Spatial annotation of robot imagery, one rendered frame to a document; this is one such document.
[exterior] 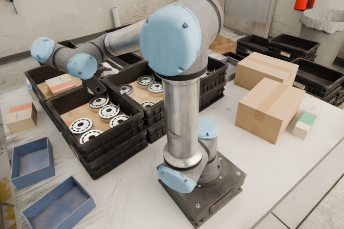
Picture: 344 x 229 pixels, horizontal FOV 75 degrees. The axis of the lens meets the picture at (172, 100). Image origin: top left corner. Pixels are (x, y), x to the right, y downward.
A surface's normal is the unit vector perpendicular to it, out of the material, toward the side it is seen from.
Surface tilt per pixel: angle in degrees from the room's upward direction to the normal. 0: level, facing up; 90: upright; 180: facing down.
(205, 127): 8
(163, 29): 83
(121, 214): 0
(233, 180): 2
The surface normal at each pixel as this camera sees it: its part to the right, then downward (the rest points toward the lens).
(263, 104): -0.04, -0.80
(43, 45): -0.29, -0.20
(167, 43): -0.48, 0.44
